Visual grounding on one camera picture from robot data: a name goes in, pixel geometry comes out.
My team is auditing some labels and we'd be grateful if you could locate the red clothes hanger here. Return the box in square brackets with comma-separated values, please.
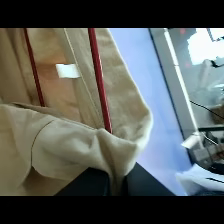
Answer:
[22, 27, 114, 135]

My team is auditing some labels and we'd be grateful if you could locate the beige long-sleeved shirt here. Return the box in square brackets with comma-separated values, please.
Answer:
[0, 27, 155, 197]

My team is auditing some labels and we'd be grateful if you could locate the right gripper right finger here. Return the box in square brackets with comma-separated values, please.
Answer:
[124, 162, 176, 197]

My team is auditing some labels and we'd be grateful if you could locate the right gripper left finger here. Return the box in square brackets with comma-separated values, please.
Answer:
[55, 167, 111, 197]

